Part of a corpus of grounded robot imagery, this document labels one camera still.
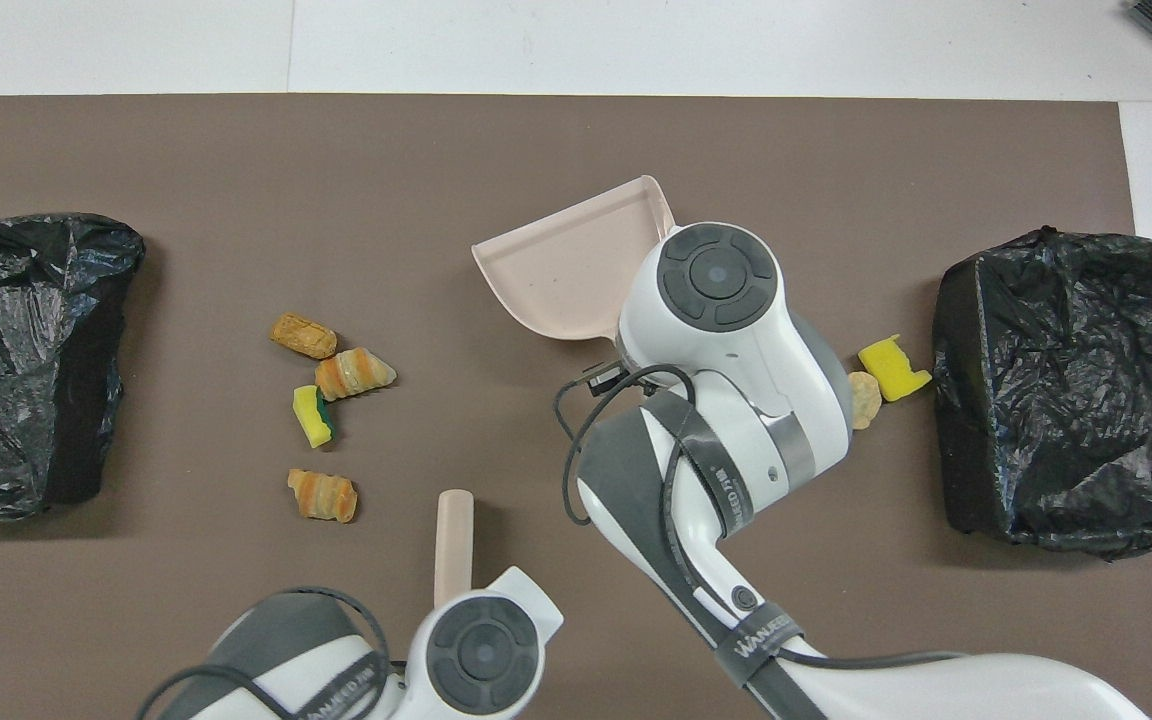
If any beige plastic dustpan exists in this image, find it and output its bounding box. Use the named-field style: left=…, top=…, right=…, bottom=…
left=471, top=176, right=677, bottom=341

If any beige hand brush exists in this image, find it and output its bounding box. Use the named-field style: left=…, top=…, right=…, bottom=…
left=433, top=489, right=475, bottom=609

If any striped orange croissant toy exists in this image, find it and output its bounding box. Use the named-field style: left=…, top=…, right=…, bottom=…
left=315, top=347, right=398, bottom=402
left=287, top=469, right=359, bottom=524

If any yellow and green sponge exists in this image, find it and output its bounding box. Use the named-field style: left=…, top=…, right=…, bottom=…
left=293, top=385, right=335, bottom=449

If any brown bread toy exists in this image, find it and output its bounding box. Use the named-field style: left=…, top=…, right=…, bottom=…
left=270, top=312, right=339, bottom=360

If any beige pastry toy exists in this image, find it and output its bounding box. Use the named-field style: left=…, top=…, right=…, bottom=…
left=848, top=372, right=883, bottom=431

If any yellow sponge block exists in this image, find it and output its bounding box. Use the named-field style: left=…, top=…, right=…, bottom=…
left=857, top=334, right=933, bottom=403

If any brown table mat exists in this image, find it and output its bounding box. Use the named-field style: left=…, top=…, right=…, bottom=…
left=0, top=95, right=1152, bottom=720

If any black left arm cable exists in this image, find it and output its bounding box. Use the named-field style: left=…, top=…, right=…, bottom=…
left=136, top=587, right=407, bottom=720

